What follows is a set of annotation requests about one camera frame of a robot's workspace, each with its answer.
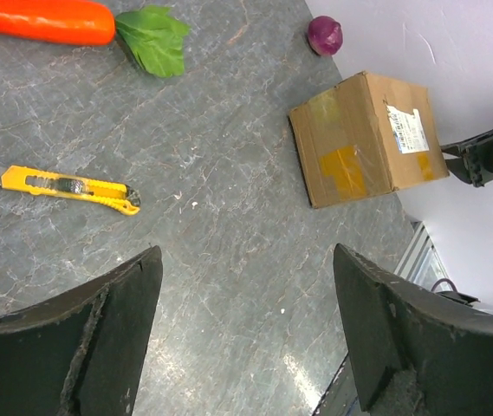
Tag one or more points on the orange toy carrot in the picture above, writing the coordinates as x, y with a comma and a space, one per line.
81, 23

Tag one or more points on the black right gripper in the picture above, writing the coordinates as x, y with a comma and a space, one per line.
473, 162

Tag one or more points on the green carrot leaves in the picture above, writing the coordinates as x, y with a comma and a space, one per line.
155, 38

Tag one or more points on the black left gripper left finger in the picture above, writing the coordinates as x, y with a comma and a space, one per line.
82, 352

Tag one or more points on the purple red onion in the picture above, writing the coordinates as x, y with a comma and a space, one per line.
325, 35

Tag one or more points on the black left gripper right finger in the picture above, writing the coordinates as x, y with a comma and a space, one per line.
412, 351

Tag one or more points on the brown cardboard express box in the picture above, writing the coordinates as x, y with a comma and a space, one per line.
368, 136

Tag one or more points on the yellow utility knife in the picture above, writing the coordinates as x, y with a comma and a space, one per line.
120, 197

